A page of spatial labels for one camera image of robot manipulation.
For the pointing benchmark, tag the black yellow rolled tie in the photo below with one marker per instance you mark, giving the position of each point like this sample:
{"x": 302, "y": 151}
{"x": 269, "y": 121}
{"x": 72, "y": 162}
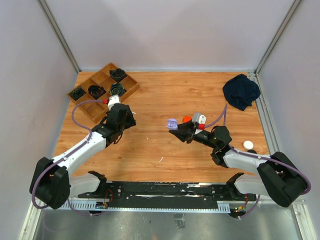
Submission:
{"x": 117, "y": 89}

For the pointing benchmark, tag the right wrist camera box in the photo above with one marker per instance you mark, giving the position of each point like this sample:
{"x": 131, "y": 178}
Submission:
{"x": 199, "y": 119}

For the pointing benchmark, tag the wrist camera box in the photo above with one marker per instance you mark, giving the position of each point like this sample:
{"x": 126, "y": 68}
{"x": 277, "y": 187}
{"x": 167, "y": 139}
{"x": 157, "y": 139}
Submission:
{"x": 114, "y": 99}
{"x": 199, "y": 119}

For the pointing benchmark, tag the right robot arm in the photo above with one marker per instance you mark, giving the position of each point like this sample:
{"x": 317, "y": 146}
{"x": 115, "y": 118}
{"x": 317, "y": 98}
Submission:
{"x": 273, "y": 175}

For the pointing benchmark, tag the dark green rolled tie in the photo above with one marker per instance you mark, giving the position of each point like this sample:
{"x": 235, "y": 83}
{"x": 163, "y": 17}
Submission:
{"x": 77, "y": 93}

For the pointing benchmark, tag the black dotted rolled tie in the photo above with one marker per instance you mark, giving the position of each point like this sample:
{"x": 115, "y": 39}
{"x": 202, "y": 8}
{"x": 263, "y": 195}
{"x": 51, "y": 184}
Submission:
{"x": 117, "y": 74}

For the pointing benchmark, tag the black orange rolled tie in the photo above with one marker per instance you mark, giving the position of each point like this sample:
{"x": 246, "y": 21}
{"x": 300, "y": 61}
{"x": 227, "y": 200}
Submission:
{"x": 96, "y": 91}

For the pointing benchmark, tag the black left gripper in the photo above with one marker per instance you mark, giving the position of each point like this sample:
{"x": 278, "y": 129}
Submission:
{"x": 130, "y": 120}

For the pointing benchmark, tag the dark blue crumpled cloth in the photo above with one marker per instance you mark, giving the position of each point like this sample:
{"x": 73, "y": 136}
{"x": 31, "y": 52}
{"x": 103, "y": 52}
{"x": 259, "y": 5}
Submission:
{"x": 240, "y": 92}

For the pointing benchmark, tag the aluminium frame rail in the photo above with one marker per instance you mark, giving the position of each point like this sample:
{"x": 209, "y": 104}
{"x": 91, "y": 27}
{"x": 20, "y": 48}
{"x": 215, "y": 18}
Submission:
{"x": 167, "y": 210}

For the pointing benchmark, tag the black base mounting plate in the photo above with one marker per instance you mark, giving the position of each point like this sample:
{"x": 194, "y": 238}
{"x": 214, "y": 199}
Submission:
{"x": 166, "y": 195}

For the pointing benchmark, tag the black charging case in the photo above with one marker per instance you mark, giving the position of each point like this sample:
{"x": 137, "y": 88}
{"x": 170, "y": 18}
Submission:
{"x": 252, "y": 151}

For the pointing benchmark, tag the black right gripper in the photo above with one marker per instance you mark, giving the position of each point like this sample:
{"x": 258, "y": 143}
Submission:
{"x": 185, "y": 132}

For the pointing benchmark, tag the orange earbud charging case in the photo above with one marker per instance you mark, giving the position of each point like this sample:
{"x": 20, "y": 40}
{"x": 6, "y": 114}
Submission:
{"x": 186, "y": 119}

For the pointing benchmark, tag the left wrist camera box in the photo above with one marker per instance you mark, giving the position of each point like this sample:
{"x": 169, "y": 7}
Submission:
{"x": 114, "y": 99}

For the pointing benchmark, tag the wooden compartment tray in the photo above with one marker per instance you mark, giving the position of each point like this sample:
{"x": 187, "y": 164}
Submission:
{"x": 108, "y": 81}

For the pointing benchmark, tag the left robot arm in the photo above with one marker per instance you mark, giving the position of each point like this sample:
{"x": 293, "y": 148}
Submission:
{"x": 52, "y": 183}

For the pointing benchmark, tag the white charging case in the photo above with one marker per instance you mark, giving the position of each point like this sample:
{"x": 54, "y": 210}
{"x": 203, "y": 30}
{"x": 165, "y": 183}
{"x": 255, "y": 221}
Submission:
{"x": 248, "y": 145}

